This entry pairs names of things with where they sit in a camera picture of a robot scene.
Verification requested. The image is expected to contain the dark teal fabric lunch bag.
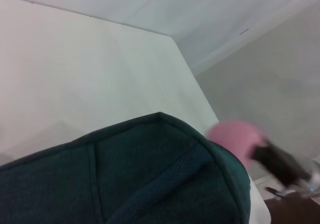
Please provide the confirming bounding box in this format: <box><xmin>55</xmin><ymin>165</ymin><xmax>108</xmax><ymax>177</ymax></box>
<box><xmin>0</xmin><ymin>111</ymin><xmax>252</xmax><ymax>224</ymax></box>

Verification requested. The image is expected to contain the pink toy peach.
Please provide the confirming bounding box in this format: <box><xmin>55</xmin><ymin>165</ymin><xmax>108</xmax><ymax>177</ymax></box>
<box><xmin>206</xmin><ymin>120</ymin><xmax>266</xmax><ymax>170</ymax></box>

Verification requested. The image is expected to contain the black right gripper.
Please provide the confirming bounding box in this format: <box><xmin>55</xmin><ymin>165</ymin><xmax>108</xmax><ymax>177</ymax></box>
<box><xmin>252</xmin><ymin>143</ymin><xmax>311</xmax><ymax>187</ymax></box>

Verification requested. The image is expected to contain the right gripper cable with plug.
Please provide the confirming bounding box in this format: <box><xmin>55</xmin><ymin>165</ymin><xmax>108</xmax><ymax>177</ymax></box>
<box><xmin>265</xmin><ymin>185</ymin><xmax>292</xmax><ymax>201</ymax></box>

